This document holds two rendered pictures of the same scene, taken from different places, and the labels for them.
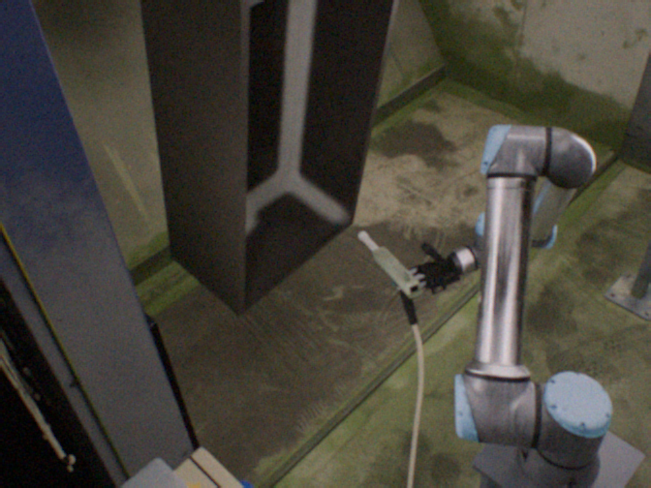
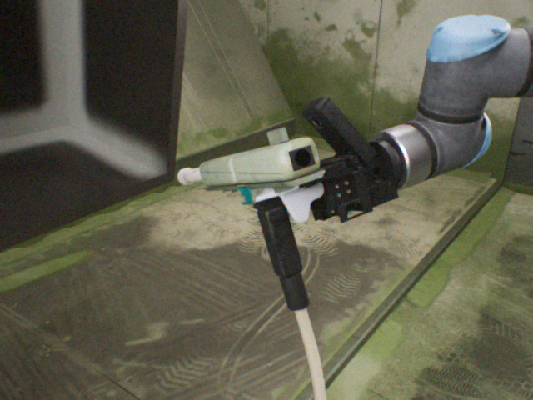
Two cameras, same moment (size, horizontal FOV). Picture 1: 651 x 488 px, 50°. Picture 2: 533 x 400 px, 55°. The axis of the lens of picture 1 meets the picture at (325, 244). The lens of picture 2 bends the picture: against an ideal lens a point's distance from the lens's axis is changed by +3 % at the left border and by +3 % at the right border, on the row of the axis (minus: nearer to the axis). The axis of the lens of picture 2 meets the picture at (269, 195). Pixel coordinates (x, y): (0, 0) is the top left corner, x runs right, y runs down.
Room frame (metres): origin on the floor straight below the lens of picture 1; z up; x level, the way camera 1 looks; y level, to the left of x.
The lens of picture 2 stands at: (0.92, -0.13, 0.85)
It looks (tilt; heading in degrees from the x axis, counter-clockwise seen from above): 23 degrees down; 350
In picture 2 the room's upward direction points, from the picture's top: straight up
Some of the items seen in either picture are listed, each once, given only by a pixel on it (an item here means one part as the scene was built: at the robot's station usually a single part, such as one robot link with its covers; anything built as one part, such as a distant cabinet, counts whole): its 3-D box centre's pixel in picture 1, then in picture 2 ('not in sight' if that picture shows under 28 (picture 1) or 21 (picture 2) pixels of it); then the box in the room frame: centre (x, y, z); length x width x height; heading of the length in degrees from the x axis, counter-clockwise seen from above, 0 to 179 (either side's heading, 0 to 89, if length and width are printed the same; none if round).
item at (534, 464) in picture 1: (562, 448); not in sight; (0.84, -0.54, 0.69); 0.19 x 0.19 x 0.10
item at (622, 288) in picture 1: (636, 294); not in sight; (1.88, -1.29, 0.01); 0.20 x 0.20 x 0.01; 43
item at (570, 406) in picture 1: (569, 417); not in sight; (0.84, -0.53, 0.83); 0.17 x 0.15 x 0.18; 78
